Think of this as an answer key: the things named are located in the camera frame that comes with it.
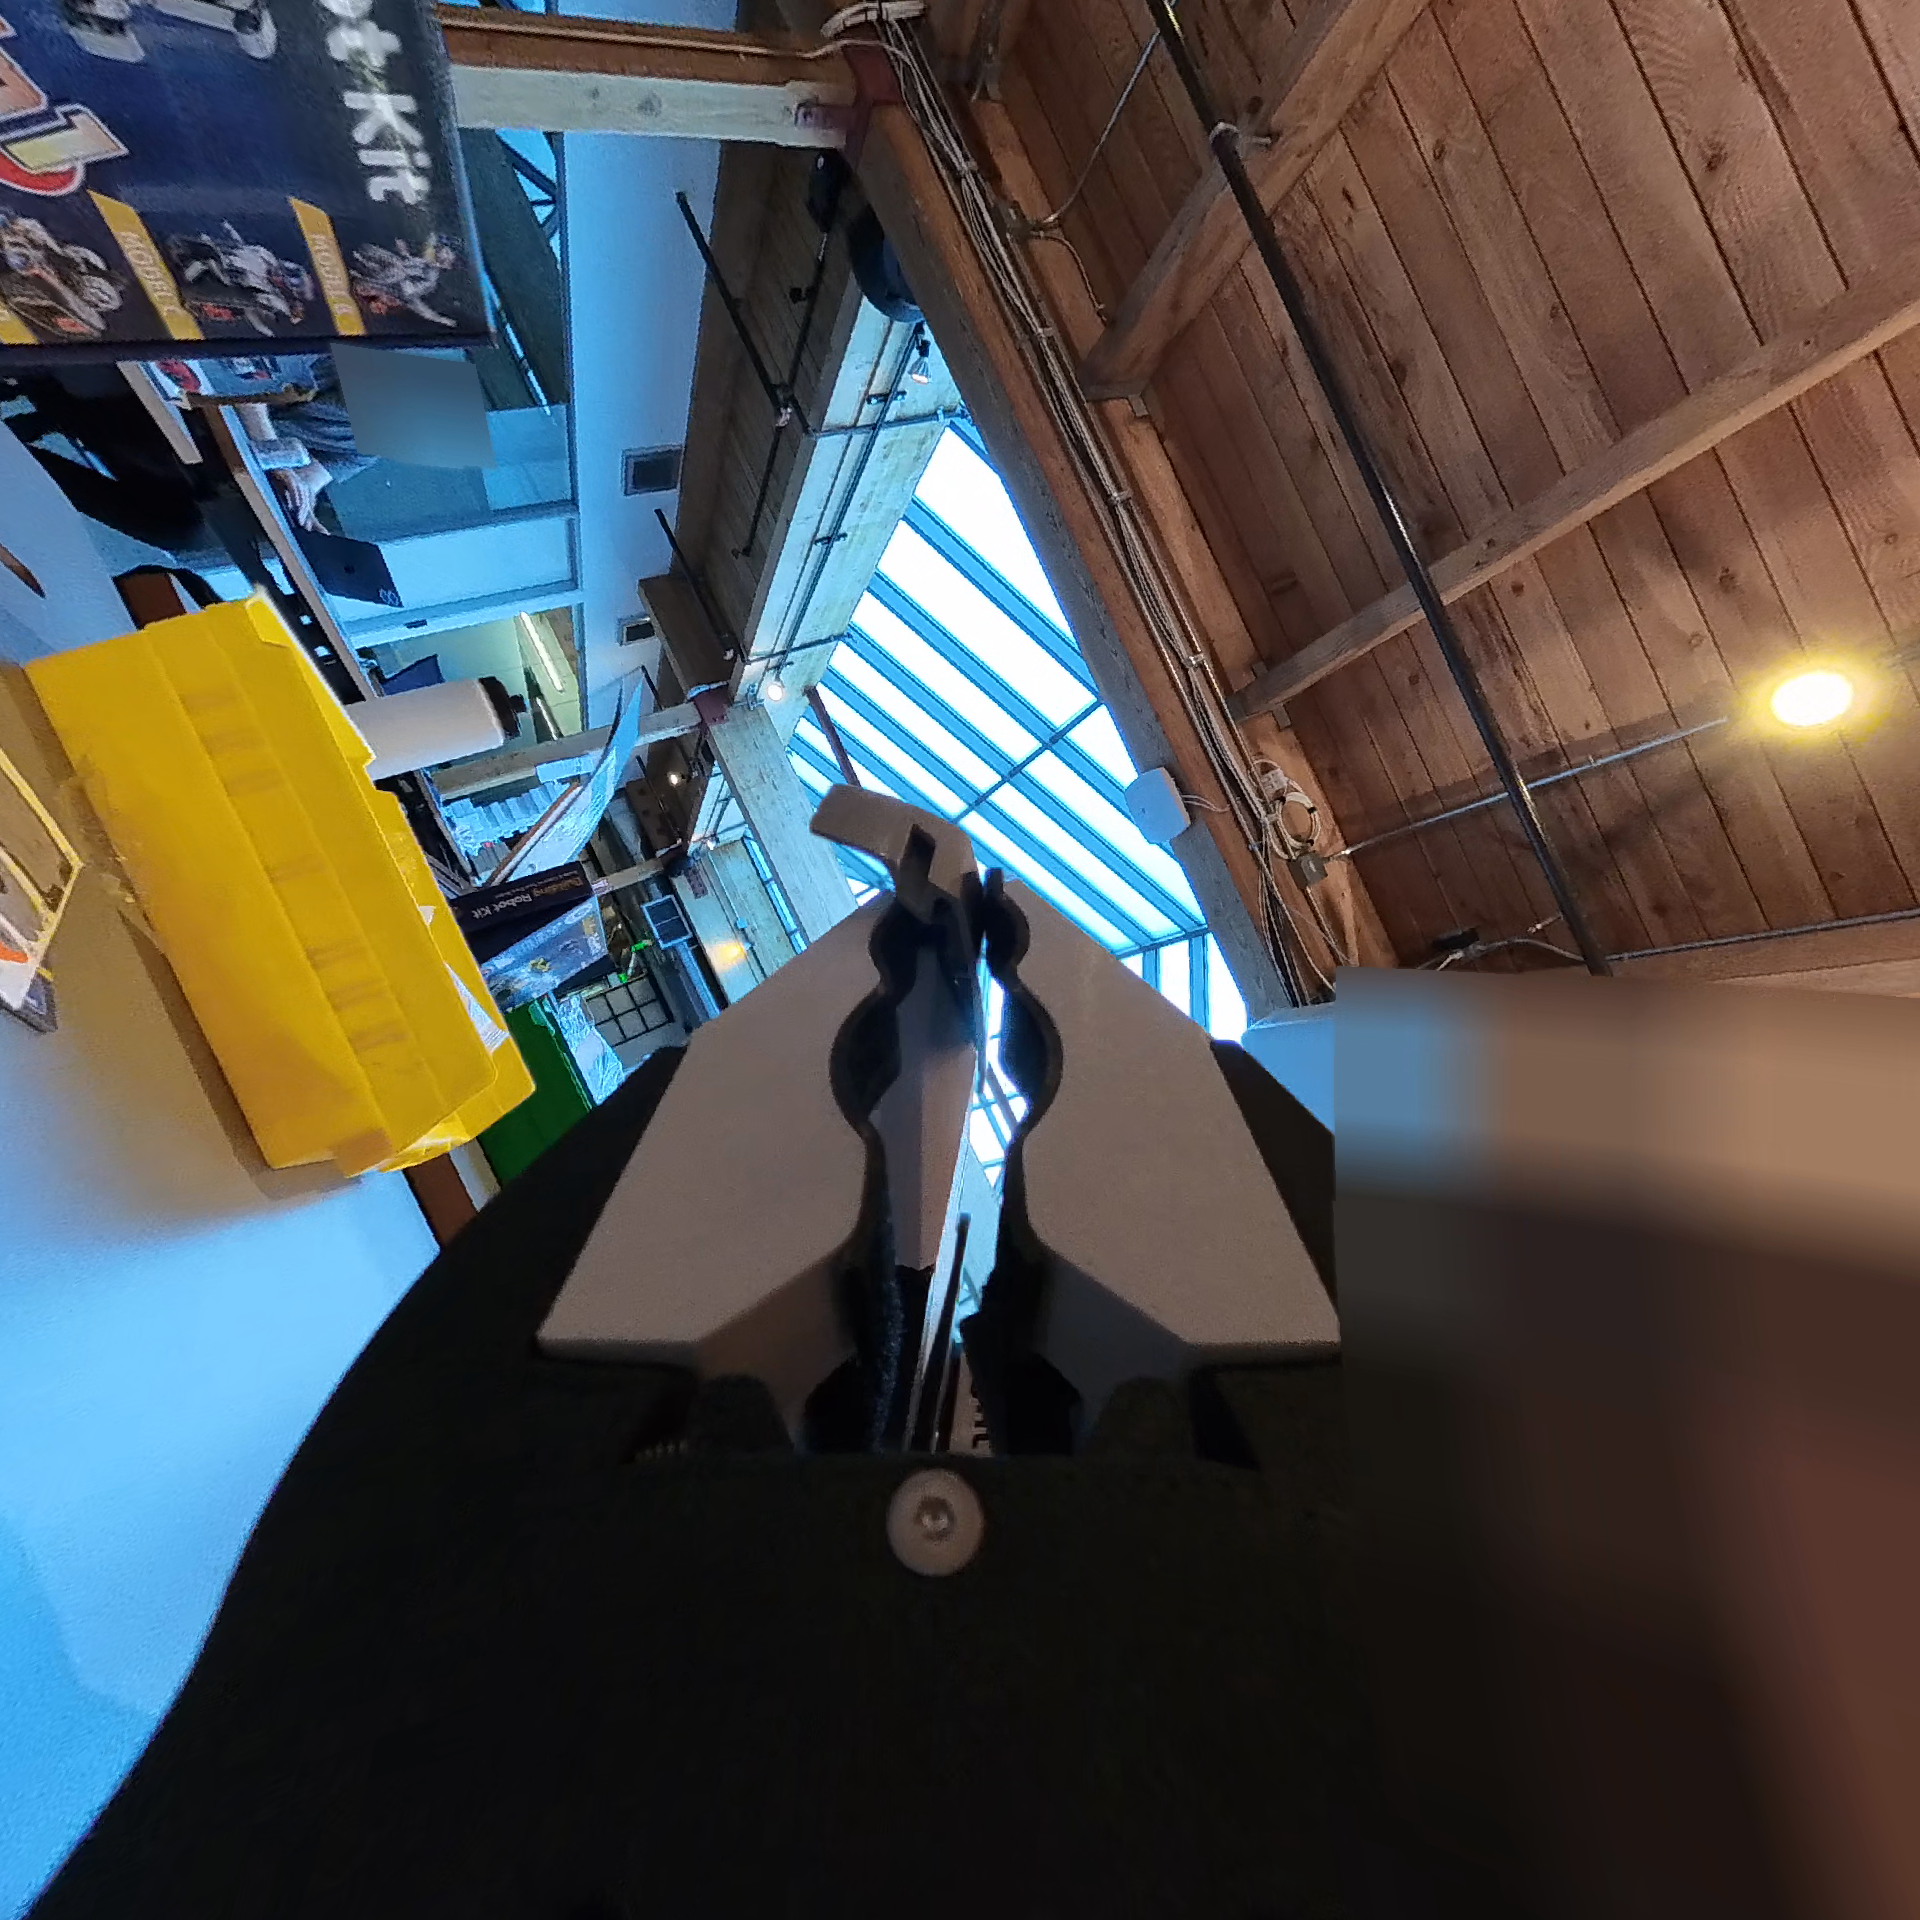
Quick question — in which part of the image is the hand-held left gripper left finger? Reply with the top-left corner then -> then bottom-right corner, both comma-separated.
538,896 -> 905,1447

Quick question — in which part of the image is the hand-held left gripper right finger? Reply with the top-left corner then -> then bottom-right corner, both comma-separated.
995,879 -> 1340,1453

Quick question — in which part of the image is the grey desk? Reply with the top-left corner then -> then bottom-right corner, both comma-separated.
0,420 -> 497,1908

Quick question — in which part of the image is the green plastic bin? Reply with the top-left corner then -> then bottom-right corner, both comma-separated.
476,998 -> 620,1191

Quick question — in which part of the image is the dark product box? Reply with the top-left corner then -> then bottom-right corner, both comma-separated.
453,862 -> 605,966

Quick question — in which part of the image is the yellow plastic bin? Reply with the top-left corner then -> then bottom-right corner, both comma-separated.
21,592 -> 538,1176

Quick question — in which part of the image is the skylight window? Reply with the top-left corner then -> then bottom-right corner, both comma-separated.
750,420 -> 1254,1188

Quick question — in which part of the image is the black ceiling pipe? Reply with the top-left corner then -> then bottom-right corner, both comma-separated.
1147,0 -> 1614,978

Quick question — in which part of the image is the ceiling light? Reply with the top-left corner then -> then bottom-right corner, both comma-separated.
1740,654 -> 1892,746

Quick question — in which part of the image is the robot kit box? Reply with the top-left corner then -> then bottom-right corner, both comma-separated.
0,0 -> 497,351

